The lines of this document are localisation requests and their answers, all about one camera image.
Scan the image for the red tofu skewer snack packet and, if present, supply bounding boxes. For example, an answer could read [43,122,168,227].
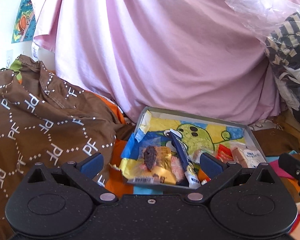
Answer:
[216,144,234,163]

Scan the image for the toast bread packet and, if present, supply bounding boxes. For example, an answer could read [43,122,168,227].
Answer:
[230,142,266,168]

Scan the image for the blue white snack packet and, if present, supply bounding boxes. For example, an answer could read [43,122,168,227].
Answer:
[170,129,201,189]

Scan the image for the gold foil snack packet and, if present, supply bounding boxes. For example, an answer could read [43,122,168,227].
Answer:
[151,146,177,185]

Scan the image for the clear packet dark dried fruit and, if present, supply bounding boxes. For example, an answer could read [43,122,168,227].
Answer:
[126,145,166,184]

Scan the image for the orange mandarin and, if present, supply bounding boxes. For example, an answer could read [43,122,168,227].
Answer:
[198,169,211,185]

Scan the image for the clear pastry packet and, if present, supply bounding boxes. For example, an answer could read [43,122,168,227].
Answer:
[192,147,215,164]

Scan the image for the colourful striped blanket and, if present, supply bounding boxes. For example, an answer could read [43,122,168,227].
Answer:
[90,94,300,240]

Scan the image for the colourful bird drawing paper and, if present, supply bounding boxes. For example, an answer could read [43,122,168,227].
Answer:
[112,111,245,185]

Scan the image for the grey cardboard tray box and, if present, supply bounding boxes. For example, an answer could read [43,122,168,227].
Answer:
[127,107,265,192]

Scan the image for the brown PF patterned cloth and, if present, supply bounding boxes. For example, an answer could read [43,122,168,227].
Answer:
[0,55,126,239]

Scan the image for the dark patterned fabric pile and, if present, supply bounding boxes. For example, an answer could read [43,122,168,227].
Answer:
[265,12,300,123]

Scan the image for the pink draped cloth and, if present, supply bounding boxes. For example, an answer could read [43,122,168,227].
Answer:
[29,0,300,126]

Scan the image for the colourful cartoon poster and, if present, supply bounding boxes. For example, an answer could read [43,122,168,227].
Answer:
[11,0,36,43]

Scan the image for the clear plastic bag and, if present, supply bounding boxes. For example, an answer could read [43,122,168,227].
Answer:
[225,0,300,43]

